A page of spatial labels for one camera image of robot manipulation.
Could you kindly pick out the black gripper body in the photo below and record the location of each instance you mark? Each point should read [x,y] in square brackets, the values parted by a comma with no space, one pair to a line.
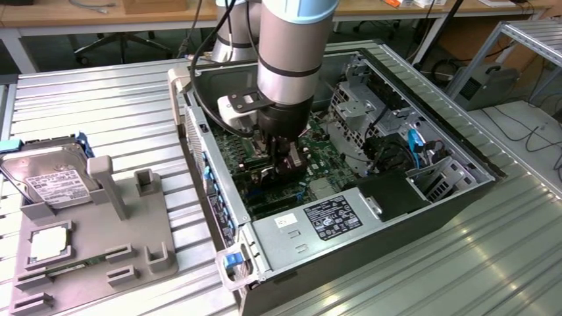
[285,120]

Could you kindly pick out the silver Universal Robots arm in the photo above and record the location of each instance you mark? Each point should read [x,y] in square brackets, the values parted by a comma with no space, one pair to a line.
[290,49]

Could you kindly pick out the CPU socket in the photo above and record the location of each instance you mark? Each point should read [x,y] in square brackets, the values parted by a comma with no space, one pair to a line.
[259,148]

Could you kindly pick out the green motherboard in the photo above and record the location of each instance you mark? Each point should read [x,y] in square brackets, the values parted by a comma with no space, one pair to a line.
[325,154]

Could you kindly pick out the silver chipset heatsink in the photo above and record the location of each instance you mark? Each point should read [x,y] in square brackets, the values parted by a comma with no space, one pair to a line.
[323,189]

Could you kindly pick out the black expansion slot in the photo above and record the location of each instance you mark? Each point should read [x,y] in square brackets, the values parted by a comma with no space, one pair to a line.
[277,199]
[281,206]

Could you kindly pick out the metal drive cage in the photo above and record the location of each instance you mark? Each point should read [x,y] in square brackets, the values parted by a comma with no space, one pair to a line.
[355,112]

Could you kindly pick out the grey power supply unit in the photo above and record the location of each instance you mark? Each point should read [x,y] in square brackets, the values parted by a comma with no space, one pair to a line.
[285,243]

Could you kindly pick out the black plastic shroud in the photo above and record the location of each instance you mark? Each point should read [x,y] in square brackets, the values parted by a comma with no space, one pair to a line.
[395,194]

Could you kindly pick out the open black PC case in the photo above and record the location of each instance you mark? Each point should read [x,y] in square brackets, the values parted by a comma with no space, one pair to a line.
[395,237]

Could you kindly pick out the blue case latch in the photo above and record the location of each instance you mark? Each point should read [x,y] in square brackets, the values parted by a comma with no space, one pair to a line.
[233,259]

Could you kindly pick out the black office chair base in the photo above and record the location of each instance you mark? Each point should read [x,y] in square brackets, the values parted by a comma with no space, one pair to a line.
[365,24]

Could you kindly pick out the orange box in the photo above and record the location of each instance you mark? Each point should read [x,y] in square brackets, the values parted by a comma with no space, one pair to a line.
[391,3]

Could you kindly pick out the grey office chair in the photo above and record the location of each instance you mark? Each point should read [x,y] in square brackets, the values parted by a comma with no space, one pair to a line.
[127,42]

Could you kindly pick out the black stand pole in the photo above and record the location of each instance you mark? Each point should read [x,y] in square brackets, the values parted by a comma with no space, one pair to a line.
[441,31]

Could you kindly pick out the grey parts rack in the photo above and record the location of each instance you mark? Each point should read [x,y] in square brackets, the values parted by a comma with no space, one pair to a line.
[100,237]

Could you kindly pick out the silver hard disk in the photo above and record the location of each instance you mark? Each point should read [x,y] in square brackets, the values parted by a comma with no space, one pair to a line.
[44,171]

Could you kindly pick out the green RAM stick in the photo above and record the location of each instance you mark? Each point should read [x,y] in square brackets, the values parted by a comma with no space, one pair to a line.
[75,266]

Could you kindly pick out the silver CPU chip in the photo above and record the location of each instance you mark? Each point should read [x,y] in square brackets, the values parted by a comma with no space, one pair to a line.
[50,244]

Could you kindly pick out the blue disk caddy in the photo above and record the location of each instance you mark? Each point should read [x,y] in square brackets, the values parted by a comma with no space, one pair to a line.
[11,146]

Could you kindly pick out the wooden desk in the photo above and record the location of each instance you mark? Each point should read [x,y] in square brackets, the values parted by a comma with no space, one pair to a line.
[52,18]

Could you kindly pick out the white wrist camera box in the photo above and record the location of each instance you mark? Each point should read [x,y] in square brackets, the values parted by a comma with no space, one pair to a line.
[235,116]

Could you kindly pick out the aluminium slat frame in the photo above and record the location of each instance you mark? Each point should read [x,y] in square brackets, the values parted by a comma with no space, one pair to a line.
[540,36]

